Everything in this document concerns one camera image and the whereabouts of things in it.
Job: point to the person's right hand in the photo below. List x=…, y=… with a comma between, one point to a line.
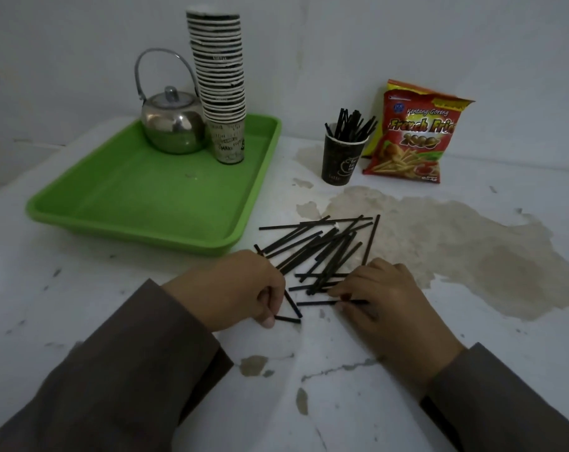
x=397, y=315

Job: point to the person's left hand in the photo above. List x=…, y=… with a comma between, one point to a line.
x=228, y=291

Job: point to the person's left thumb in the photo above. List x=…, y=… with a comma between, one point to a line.
x=267, y=315

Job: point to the person's right thumb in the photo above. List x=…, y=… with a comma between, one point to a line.
x=345, y=288

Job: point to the black stirrer stick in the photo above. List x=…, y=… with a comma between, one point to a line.
x=317, y=303
x=288, y=319
x=294, y=305

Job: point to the person's left forearm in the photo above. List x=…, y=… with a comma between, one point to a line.
x=115, y=371

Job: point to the person's right forearm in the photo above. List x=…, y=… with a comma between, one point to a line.
x=496, y=404

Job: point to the pile of black sticks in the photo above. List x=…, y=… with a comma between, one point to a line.
x=329, y=251

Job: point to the black paper cup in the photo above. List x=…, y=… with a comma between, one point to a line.
x=338, y=162

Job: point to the green plastic tray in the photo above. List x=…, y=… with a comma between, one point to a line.
x=152, y=202

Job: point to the bunch of black sticks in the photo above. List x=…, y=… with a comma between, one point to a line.
x=352, y=124

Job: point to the red and yellow snack packet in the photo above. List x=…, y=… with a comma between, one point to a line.
x=414, y=136

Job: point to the stainless steel kettle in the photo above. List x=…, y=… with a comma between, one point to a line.
x=171, y=119

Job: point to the stack of printed paper cups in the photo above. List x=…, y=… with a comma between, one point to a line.
x=218, y=65

